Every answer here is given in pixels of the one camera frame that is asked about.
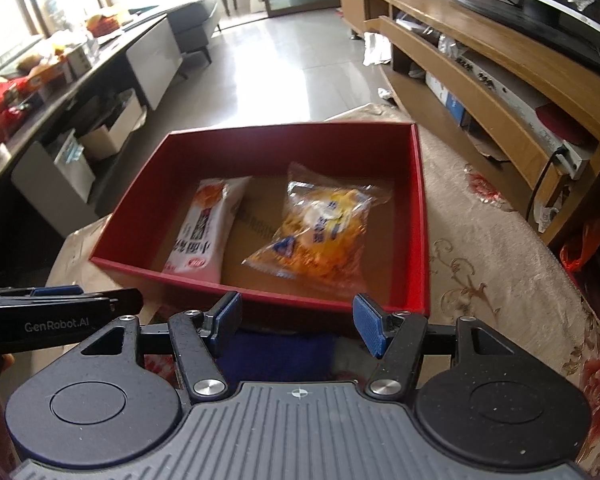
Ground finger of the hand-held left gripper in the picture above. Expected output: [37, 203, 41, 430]
[0, 285, 86, 299]
[0, 288, 143, 317]

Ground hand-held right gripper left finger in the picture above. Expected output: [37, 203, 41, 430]
[77, 291, 243, 402]

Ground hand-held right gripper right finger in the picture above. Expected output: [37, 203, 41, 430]
[352, 294, 521, 403]

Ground dark blue snack packet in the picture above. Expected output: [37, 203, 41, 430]
[220, 332, 338, 386]

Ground red cardboard box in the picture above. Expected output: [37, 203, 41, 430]
[89, 122, 433, 317]

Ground yellow snack packet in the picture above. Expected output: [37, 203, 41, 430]
[241, 161, 395, 281]

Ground white blue tissue pack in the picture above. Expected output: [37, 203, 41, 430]
[55, 130, 96, 201]

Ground red snack bags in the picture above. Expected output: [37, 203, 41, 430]
[0, 77, 31, 136]

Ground orange plastic bag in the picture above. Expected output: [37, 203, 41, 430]
[560, 210, 600, 273]

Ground grey coffee table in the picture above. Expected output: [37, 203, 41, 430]
[0, 10, 183, 241]

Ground blue white carton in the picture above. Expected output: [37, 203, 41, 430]
[425, 72, 468, 126]

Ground white audio device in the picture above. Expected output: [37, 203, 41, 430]
[425, 42, 598, 178]

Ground orange fruit basket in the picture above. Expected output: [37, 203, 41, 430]
[85, 10, 126, 38]

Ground white plastic bag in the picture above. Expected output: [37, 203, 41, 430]
[364, 30, 393, 66]

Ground dark red round box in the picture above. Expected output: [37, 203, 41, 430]
[537, 102, 588, 141]

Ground wooden television cabinet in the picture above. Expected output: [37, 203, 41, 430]
[337, 0, 600, 246]

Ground black television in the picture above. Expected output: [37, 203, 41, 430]
[450, 0, 600, 78]

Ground black cable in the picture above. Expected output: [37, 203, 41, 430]
[525, 145, 568, 223]

